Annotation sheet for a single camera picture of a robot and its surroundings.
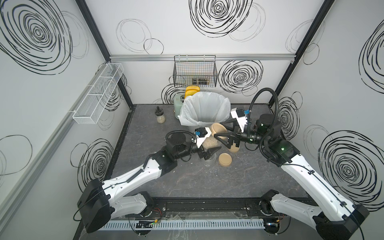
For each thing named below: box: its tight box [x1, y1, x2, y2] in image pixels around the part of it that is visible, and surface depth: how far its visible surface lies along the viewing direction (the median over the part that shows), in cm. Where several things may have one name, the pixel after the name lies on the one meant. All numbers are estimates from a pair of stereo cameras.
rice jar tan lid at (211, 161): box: [204, 153, 217, 167], surface depth 90 cm
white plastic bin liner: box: [177, 91, 231, 125], surface depth 91 cm
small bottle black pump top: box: [154, 106, 166, 124], surface depth 104 cm
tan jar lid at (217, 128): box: [210, 122, 228, 141], surface depth 62 cm
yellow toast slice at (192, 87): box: [185, 85, 200, 92], surface depth 103 cm
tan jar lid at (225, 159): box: [218, 153, 233, 167], surface depth 91 cm
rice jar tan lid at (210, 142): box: [202, 135, 222, 152], surface depth 65 cm
